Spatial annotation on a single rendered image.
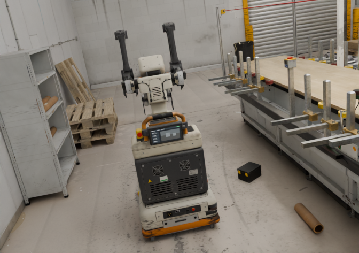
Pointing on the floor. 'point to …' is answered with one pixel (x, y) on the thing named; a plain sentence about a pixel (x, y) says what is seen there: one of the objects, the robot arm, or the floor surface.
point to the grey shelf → (35, 123)
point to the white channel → (340, 24)
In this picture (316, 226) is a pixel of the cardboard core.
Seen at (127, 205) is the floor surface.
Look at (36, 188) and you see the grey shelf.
